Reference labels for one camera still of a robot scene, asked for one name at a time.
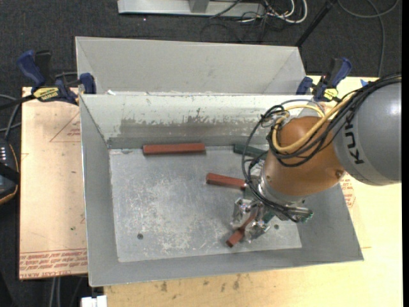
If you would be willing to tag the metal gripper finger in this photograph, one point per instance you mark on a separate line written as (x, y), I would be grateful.
(257, 230)
(239, 213)

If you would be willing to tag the red-brown block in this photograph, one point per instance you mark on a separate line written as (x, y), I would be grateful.
(223, 180)
(235, 238)
(174, 148)

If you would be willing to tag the dark green flat block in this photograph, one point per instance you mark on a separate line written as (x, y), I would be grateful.
(247, 149)

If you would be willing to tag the grey metal bin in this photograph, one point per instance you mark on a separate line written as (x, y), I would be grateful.
(166, 203)

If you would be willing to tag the brown cardboard board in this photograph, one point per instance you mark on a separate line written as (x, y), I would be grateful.
(51, 187)

